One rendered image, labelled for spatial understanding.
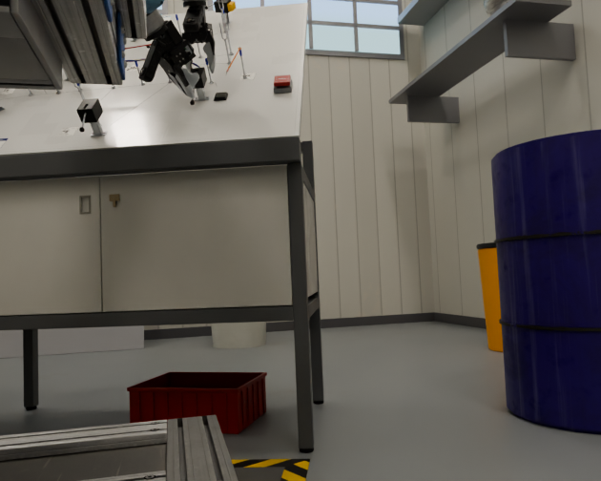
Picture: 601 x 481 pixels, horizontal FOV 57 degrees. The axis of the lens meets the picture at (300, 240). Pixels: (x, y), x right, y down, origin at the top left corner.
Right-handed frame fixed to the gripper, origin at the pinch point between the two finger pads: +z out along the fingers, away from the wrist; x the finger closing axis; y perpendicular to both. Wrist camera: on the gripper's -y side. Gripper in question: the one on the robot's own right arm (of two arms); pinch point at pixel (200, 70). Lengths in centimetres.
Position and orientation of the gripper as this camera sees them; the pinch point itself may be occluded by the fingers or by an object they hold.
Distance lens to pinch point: 183.1
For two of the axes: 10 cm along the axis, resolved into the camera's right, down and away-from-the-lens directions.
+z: 0.7, 9.5, 3.0
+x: -9.9, 0.4, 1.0
